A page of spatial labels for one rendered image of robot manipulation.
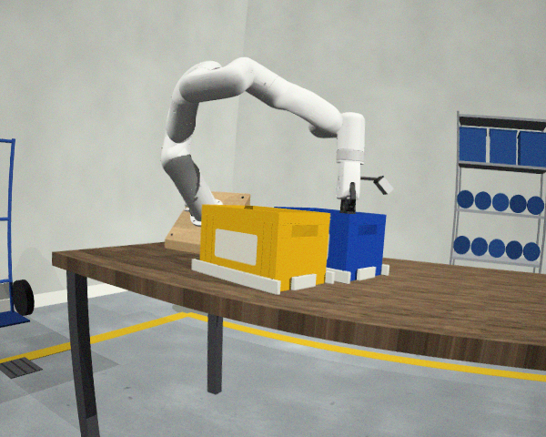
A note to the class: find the yellow plastic crate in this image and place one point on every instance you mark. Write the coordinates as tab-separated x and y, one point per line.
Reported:
262	241

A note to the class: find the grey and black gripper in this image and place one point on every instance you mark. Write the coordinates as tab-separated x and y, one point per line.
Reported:
349	172

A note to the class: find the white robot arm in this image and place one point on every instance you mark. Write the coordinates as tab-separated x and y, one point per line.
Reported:
219	82

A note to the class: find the blue divided crate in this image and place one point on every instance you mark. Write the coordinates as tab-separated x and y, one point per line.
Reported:
350	247

